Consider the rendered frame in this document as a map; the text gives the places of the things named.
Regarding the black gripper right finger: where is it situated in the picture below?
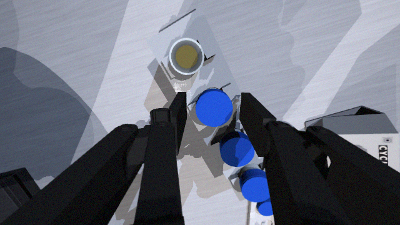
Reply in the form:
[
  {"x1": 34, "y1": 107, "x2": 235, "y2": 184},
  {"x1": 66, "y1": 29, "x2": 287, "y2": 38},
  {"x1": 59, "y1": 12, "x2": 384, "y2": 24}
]
[{"x1": 239, "y1": 92, "x2": 400, "y2": 225}]

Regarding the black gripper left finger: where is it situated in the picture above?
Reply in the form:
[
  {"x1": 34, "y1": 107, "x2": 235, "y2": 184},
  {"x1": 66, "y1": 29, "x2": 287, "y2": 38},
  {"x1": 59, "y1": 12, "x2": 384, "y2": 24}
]
[{"x1": 0, "y1": 92, "x2": 187, "y2": 225}]

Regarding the white key panel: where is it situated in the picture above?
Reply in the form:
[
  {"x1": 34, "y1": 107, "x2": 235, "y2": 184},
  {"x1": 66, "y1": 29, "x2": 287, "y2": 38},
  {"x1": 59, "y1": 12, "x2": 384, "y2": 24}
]
[{"x1": 305, "y1": 106, "x2": 399, "y2": 172}]

